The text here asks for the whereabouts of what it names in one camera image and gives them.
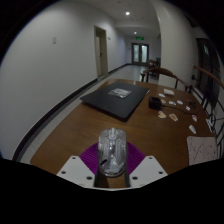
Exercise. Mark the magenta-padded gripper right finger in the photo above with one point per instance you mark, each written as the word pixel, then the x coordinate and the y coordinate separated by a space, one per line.
pixel 148 170

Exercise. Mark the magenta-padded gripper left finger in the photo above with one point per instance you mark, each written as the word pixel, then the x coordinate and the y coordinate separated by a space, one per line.
pixel 75 170

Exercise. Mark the transparent clear computer mouse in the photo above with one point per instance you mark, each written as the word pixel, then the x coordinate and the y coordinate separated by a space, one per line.
pixel 112 150

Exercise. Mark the black rectangular mouse pad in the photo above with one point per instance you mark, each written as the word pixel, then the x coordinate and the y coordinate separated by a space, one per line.
pixel 113 101

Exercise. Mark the small white orange card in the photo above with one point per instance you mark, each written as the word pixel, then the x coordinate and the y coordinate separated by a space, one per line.
pixel 161 115
pixel 173 117

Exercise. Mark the white speckled square pad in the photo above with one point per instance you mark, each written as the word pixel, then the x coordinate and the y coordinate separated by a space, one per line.
pixel 201 150

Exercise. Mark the small black box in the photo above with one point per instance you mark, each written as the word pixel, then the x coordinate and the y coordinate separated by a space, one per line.
pixel 154 102

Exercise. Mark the small white red card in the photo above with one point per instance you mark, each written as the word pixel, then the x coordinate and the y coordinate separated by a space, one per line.
pixel 194 118

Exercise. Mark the white rectangular card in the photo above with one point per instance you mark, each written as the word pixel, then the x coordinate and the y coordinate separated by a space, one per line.
pixel 168 92

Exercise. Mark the curved-back wooden chair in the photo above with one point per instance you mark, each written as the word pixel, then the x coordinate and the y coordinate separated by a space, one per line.
pixel 166 71

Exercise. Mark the glazed double door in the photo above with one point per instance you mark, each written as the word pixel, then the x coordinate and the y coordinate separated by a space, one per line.
pixel 140 53

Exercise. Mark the pale wooden side door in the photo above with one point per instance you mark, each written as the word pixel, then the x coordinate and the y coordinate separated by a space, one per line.
pixel 101 50

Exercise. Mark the green exit sign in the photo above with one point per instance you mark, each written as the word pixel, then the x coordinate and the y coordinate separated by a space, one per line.
pixel 139 38

